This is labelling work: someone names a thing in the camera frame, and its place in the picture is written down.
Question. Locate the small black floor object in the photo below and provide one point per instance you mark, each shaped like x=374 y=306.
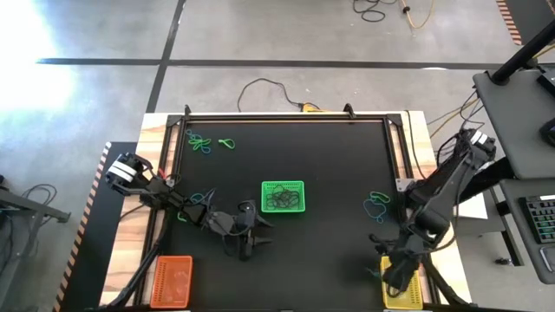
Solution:
x=504 y=261

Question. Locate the black computer mouse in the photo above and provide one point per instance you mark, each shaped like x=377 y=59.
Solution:
x=550 y=132

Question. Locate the gray desk top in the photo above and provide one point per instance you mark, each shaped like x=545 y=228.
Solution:
x=516 y=125

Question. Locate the black hazard-striped floor mat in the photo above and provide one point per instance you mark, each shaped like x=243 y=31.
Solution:
x=93 y=242
x=533 y=13

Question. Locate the black aluminium table frame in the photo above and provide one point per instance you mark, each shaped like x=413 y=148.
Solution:
x=282 y=116

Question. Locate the yellow plastic basket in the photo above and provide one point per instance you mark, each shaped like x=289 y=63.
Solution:
x=416 y=299

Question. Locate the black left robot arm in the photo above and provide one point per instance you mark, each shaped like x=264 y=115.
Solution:
x=160 y=195

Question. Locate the black backlit keyboard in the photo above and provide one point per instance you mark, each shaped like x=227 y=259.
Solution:
x=544 y=219

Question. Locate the orange plastic basket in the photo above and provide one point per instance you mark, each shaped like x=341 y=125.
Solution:
x=172 y=281

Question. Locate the tangle of dark rubber bands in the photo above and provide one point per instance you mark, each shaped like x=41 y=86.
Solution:
x=284 y=200

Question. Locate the red tag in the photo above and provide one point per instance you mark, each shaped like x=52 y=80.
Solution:
x=162 y=173

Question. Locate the gray keyboard desk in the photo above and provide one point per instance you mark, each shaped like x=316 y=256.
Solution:
x=511 y=187

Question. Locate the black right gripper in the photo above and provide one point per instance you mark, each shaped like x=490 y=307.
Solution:
x=403 y=253

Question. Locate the white paper sheet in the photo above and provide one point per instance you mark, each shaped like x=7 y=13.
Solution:
x=474 y=210

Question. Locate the black table mat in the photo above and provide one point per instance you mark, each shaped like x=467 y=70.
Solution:
x=269 y=151

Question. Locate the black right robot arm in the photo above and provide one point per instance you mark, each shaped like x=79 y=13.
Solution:
x=438 y=203

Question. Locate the black desk leg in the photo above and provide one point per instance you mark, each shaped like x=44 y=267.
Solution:
x=511 y=242

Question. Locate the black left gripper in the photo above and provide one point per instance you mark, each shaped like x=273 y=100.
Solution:
x=247 y=225

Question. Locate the black pole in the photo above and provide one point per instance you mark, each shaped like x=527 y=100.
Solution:
x=520 y=58

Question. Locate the yellow power plug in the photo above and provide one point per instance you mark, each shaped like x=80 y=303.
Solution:
x=311 y=108

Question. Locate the black desk device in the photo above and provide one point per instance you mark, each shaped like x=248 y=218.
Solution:
x=547 y=82

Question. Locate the green plastic basket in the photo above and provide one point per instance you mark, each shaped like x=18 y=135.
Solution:
x=282 y=184

